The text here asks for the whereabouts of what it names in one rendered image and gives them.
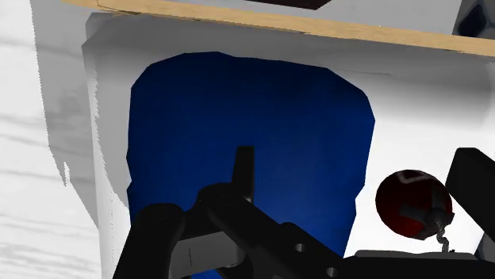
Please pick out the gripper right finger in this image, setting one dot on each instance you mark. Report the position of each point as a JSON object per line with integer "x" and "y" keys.
{"x": 473, "y": 181}

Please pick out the white cabinet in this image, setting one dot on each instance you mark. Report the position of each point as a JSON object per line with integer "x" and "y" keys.
{"x": 417, "y": 108}

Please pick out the dark red round ornament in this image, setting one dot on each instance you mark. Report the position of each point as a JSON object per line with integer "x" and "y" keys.
{"x": 406, "y": 201}

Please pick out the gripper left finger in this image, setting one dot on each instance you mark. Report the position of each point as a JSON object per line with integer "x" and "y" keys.
{"x": 228, "y": 216}

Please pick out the dark blue rounded pad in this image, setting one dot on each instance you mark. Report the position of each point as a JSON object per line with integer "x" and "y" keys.
{"x": 247, "y": 123}

